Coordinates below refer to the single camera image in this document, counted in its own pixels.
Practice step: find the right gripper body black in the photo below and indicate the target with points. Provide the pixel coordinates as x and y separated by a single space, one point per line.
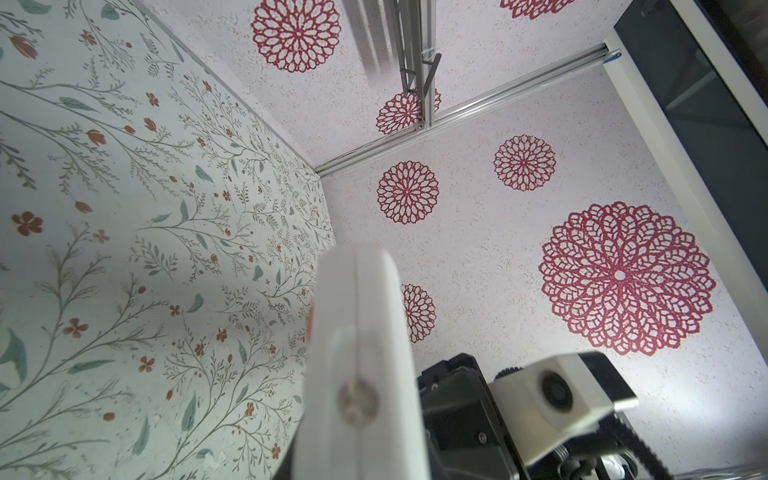
468 439

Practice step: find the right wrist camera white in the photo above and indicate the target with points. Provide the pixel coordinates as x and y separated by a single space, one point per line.
557 399

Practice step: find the white remote control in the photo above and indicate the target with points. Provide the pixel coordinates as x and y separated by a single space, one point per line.
362 414

